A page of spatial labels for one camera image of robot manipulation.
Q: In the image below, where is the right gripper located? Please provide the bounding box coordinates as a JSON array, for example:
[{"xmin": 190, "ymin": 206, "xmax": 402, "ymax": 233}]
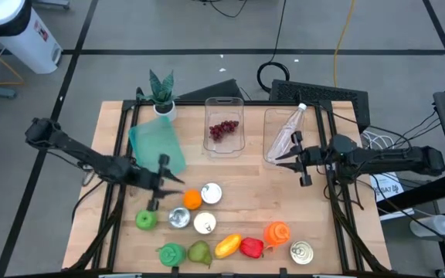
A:
[{"xmin": 274, "ymin": 131, "xmax": 328, "ymax": 188}]

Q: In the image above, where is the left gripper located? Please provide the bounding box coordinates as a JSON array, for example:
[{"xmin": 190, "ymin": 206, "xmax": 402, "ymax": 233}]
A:
[{"xmin": 129, "ymin": 154, "xmax": 185, "ymax": 212}]

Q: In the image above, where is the orange fruit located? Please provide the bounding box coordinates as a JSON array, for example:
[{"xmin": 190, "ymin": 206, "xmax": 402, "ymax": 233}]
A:
[{"xmin": 182, "ymin": 188, "xmax": 203, "ymax": 211}]

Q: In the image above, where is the clear plastic water bottle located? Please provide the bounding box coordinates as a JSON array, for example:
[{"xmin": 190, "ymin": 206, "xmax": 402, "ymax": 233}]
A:
[{"xmin": 265, "ymin": 102, "xmax": 308, "ymax": 164}]

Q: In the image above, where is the silver tin can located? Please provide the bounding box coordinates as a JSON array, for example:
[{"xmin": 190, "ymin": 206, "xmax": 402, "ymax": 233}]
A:
[
  {"xmin": 200, "ymin": 182, "xmax": 223, "ymax": 205},
  {"xmin": 193, "ymin": 211, "xmax": 217, "ymax": 236},
  {"xmin": 168, "ymin": 206, "xmax": 192, "ymax": 229}
]

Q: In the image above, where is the clear plastic bin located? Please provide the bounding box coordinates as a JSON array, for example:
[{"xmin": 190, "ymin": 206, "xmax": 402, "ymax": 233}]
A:
[
  {"xmin": 263, "ymin": 107, "xmax": 309, "ymax": 168},
  {"xmin": 202, "ymin": 96, "xmax": 246, "ymax": 158}
]

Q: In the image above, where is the orange plastic bottle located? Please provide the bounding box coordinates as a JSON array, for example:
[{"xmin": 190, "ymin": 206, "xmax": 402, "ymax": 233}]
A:
[{"xmin": 263, "ymin": 221, "xmax": 291, "ymax": 250}]

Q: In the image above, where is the red grape bunch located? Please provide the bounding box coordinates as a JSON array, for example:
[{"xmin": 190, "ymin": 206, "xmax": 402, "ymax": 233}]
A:
[{"xmin": 209, "ymin": 120, "xmax": 240, "ymax": 143}]

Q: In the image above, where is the green apple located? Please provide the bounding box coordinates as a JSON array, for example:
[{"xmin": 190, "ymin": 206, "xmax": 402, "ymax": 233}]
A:
[{"xmin": 135, "ymin": 209, "xmax": 158, "ymax": 232}]

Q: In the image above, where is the green plastic bottle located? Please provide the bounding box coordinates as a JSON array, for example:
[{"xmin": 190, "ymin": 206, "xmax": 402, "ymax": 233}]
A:
[{"xmin": 156, "ymin": 242, "xmax": 187, "ymax": 268}]

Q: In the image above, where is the black computer case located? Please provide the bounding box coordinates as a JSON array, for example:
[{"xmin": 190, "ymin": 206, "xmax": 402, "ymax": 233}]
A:
[{"xmin": 269, "ymin": 79, "xmax": 371, "ymax": 132}]

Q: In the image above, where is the green pear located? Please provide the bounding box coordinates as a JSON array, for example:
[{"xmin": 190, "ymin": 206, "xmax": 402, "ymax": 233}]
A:
[{"xmin": 187, "ymin": 240, "xmax": 213, "ymax": 267}]

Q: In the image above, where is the yellow orange mango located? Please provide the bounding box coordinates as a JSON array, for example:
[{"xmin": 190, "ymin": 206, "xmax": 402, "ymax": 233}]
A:
[{"xmin": 214, "ymin": 233, "xmax": 243, "ymax": 259}]

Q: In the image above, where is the potted plant white pot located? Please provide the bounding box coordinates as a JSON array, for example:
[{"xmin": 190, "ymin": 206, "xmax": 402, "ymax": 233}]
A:
[{"xmin": 137, "ymin": 69, "xmax": 179, "ymax": 121}]

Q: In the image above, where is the gold lid tin can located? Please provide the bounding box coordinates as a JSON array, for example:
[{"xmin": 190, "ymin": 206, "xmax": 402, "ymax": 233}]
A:
[{"xmin": 289, "ymin": 240, "xmax": 314, "ymax": 266}]

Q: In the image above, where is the white paper box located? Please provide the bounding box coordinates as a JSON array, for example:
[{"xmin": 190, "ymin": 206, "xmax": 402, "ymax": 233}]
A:
[{"xmin": 369, "ymin": 181, "xmax": 415, "ymax": 221}]

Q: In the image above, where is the red bell pepper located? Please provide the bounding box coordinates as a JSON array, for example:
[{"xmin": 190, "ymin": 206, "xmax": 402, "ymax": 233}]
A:
[{"xmin": 239, "ymin": 236, "xmax": 265, "ymax": 259}]

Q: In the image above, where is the black wedge panel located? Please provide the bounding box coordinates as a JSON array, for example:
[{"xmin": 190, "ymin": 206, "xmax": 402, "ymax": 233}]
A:
[{"xmin": 175, "ymin": 79, "xmax": 245, "ymax": 102}]

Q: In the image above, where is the translucent bottle on floor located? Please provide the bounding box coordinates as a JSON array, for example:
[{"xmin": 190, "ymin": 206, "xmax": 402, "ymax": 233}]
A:
[{"xmin": 409, "ymin": 215, "xmax": 445, "ymax": 238}]

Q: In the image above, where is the white trash can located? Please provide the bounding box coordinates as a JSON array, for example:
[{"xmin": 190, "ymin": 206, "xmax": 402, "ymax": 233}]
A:
[{"xmin": 0, "ymin": 0, "xmax": 63, "ymax": 74}]

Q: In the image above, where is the black aluminium frame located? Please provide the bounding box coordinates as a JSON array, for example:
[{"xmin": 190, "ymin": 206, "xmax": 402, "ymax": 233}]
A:
[{"xmin": 67, "ymin": 99, "xmax": 392, "ymax": 273}]

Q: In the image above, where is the coiled black floor cable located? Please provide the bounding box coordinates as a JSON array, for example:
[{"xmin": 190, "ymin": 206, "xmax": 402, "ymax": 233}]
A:
[{"xmin": 256, "ymin": 0, "xmax": 291, "ymax": 93}]

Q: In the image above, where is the yellow floor cable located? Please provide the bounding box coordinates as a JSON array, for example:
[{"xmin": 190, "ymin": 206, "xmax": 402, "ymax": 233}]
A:
[{"xmin": 332, "ymin": 0, "xmax": 357, "ymax": 88}]

